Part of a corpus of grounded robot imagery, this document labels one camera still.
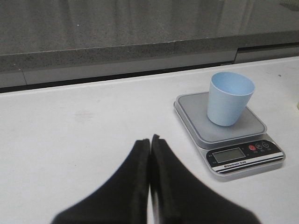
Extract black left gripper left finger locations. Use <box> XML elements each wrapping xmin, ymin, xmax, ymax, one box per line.
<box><xmin>52</xmin><ymin>139</ymin><xmax>150</xmax><ymax>224</ymax></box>

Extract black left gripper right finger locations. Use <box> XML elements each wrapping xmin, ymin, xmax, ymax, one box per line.
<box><xmin>150</xmin><ymin>135</ymin><xmax>260</xmax><ymax>224</ymax></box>

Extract light blue plastic cup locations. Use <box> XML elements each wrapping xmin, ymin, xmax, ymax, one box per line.
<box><xmin>207</xmin><ymin>72</ymin><xmax>255</xmax><ymax>126</ymax></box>

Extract silver digital kitchen scale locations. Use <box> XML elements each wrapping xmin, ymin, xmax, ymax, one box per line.
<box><xmin>174</xmin><ymin>92</ymin><xmax>285</xmax><ymax>179</ymax></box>

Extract grey stone counter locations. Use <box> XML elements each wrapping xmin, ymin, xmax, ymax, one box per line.
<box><xmin>0</xmin><ymin>0</ymin><xmax>299</xmax><ymax>92</ymax></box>

